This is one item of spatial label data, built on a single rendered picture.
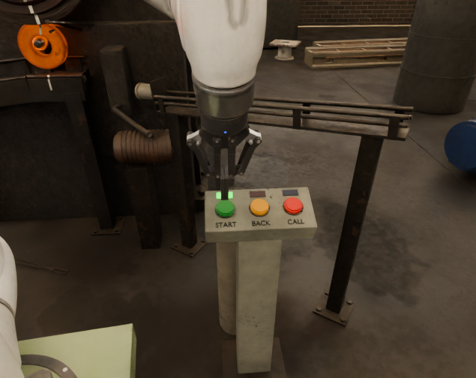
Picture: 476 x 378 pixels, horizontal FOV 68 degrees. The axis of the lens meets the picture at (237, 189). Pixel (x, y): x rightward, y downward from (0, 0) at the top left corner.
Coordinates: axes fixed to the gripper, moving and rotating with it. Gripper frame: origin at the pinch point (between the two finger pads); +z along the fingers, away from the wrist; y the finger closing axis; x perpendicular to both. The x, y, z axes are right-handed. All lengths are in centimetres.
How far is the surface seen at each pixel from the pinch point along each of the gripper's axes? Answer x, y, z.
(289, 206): 0.9, -14.2, 7.7
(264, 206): 0.6, -8.6, 7.7
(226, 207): 0.3, -0.3, 7.8
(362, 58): -324, -180, 182
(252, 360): 21, -7, 57
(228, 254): -1.8, -1.1, 34.5
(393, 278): -8, -67, 76
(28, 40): -75, 64, 12
